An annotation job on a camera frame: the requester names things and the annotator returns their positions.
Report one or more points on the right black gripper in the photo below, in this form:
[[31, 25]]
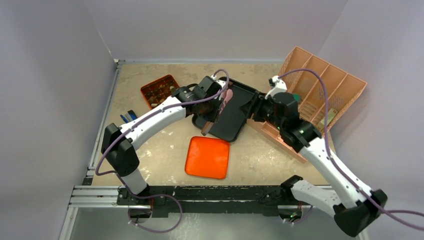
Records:
[[257, 108]]

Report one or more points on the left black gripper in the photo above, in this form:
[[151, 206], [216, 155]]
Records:
[[212, 116]]

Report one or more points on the pink metal tongs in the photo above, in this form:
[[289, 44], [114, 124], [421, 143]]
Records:
[[224, 99]]

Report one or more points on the orange box lid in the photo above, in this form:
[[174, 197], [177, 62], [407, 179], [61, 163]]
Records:
[[207, 158]]

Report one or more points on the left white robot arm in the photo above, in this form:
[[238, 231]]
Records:
[[120, 143]]

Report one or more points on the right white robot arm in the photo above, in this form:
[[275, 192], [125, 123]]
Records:
[[355, 205]]

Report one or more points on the orange chocolate box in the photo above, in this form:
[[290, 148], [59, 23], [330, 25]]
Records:
[[156, 92]]

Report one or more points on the black tray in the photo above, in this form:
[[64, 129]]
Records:
[[232, 120]]

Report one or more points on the green eraser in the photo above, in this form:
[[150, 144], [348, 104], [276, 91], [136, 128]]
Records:
[[297, 97]]

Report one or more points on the pink desk organizer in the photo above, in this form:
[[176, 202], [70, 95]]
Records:
[[343, 89]]

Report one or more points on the blue stapler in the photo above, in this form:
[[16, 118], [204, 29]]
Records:
[[129, 116]]

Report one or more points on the staple box in organizer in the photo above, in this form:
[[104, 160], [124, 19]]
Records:
[[330, 116]]

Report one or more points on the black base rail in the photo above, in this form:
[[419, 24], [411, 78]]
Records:
[[266, 200]]

